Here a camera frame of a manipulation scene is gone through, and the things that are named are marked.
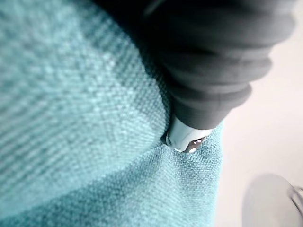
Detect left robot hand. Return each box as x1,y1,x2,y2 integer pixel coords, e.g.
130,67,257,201
92,0,299,153

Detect teal woven cushion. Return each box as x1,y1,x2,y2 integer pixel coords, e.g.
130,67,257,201
0,0,225,227

